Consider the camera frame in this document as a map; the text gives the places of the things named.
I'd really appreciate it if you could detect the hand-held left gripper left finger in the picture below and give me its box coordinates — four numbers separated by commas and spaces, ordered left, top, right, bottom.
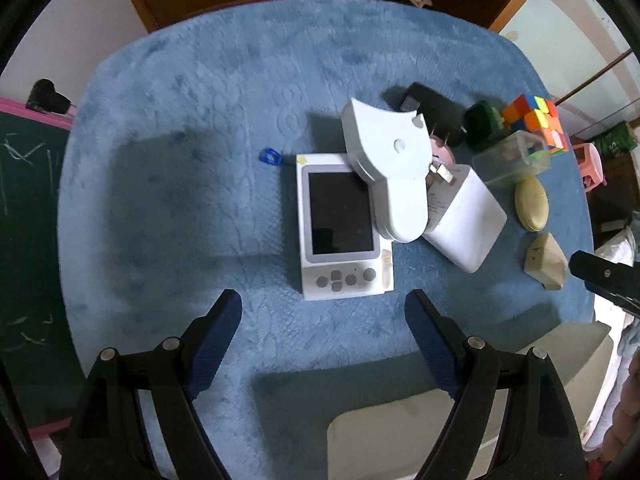
60, 288, 244, 480

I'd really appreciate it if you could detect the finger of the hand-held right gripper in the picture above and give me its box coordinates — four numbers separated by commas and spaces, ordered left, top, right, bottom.
569, 250, 640, 318

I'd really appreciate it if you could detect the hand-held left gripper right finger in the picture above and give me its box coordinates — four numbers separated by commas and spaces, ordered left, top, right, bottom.
404, 288, 586, 480

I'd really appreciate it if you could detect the beige triangular stone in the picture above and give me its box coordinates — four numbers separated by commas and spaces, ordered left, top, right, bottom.
524, 232, 570, 291

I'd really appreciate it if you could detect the beige oval soap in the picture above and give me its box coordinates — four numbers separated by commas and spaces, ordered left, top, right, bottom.
515, 178, 550, 232

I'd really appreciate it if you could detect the white plastic tray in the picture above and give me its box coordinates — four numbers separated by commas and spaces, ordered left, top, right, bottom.
326, 320, 615, 480

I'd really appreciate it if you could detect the white power adapter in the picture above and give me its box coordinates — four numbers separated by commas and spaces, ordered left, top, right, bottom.
422, 162, 508, 274

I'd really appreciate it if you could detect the clear plastic box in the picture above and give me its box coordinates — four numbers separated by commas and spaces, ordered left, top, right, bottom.
471, 130, 552, 188

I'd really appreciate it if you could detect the white handheld game console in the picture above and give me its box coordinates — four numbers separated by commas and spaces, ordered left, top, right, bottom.
296, 154, 395, 302

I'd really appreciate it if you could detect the white curved plastic case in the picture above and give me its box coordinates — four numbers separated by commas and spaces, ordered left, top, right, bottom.
340, 97, 433, 243

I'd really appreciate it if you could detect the white cloth bundle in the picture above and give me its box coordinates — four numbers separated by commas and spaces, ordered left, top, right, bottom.
594, 210, 640, 267

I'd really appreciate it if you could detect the pink plastic stool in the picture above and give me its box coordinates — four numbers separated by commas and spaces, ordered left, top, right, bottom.
571, 142, 606, 193

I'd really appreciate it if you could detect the green bag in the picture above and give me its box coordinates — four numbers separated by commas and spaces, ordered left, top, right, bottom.
592, 121, 640, 156

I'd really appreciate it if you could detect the blue plush table cover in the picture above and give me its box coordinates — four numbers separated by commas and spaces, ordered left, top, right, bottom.
57, 0, 596, 480

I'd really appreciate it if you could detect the multicoloured puzzle cube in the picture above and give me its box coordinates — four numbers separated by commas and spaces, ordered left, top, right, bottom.
501, 94, 570, 155

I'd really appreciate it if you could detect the pink round disc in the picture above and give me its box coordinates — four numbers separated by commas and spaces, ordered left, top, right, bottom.
429, 135, 456, 171

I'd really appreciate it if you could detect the small green box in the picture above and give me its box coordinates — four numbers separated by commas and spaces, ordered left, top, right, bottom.
464, 101, 506, 152

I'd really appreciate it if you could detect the pink framed green chalkboard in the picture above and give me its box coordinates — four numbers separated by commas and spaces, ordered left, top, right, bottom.
0, 97, 83, 441

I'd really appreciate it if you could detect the black charger plug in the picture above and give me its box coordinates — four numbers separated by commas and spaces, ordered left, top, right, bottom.
399, 82, 468, 147

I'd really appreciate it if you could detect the light blue wardrobe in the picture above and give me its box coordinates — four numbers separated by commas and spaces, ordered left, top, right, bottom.
500, 0, 640, 146

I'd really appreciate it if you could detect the black easel knob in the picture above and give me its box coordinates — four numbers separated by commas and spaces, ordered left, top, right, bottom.
27, 79, 71, 115

